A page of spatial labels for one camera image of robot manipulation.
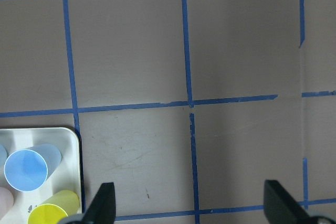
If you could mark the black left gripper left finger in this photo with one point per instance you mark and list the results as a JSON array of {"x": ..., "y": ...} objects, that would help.
[{"x": 103, "y": 207}]

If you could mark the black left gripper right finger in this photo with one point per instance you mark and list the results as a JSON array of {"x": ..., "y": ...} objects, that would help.
[{"x": 280, "y": 207}]

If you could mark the blue cup near yellow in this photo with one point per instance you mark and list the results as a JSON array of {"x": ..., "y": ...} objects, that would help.
[{"x": 29, "y": 168}]

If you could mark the pink cup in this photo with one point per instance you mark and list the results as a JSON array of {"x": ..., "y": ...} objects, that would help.
[{"x": 7, "y": 201}]

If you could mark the beige tray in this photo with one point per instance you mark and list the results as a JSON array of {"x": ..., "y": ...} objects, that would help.
[{"x": 66, "y": 176}]

